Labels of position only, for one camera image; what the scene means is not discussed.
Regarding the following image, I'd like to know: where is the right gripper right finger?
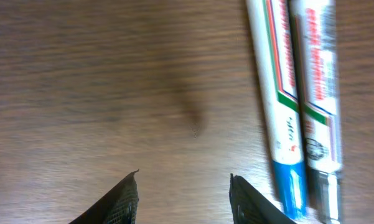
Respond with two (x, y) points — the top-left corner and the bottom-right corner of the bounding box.
(229, 173), (296, 224)

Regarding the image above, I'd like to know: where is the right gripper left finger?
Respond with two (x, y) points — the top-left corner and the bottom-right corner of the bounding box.
(70, 169), (139, 224)

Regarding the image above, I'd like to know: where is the white marker blue cap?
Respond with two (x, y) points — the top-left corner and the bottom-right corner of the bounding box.
(246, 0), (307, 220)

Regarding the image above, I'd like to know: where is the white marker black cap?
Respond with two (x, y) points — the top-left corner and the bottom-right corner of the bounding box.
(289, 0), (343, 223)

